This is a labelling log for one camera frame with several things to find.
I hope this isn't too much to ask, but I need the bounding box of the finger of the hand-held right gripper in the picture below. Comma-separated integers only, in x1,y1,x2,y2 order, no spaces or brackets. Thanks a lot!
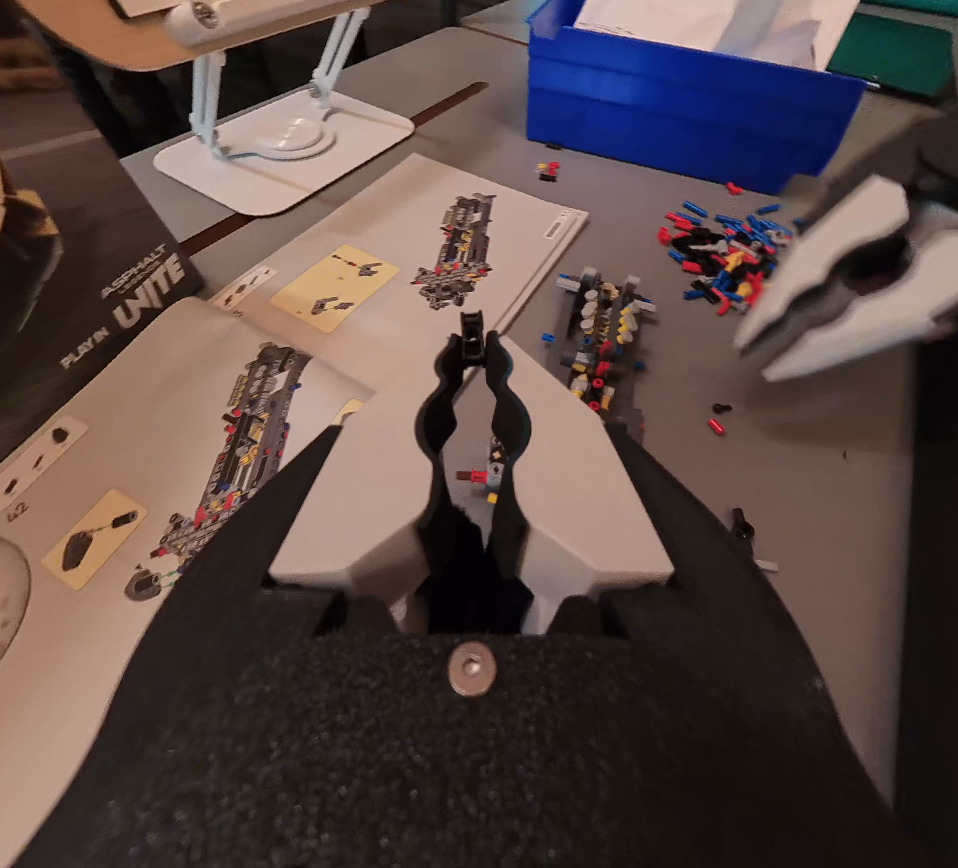
762,228,958,384
733,174,912,354

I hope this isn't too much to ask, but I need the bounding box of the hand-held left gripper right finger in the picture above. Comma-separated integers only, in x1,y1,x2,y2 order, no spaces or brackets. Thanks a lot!
485,331,676,631

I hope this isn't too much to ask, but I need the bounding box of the lego instruction booklet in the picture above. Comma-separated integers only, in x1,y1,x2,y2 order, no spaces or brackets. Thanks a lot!
0,153,590,685

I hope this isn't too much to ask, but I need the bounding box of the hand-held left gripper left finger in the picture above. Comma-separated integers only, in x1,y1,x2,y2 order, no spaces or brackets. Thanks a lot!
268,334,459,631

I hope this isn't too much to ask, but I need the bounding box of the blue plastic bin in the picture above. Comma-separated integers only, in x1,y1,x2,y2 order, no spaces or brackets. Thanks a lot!
526,0,868,196

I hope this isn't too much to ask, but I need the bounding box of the lego set box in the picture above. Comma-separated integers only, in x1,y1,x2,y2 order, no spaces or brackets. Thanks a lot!
0,90,205,461

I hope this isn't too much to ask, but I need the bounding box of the grey lego car chassis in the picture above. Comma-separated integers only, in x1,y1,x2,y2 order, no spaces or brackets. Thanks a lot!
457,268,660,506

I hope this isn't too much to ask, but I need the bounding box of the white document stand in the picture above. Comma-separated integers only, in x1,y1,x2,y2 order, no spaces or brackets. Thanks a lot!
153,0,425,217

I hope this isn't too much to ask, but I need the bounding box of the pile of small lego pieces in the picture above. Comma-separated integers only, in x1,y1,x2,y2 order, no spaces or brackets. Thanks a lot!
657,198,794,317

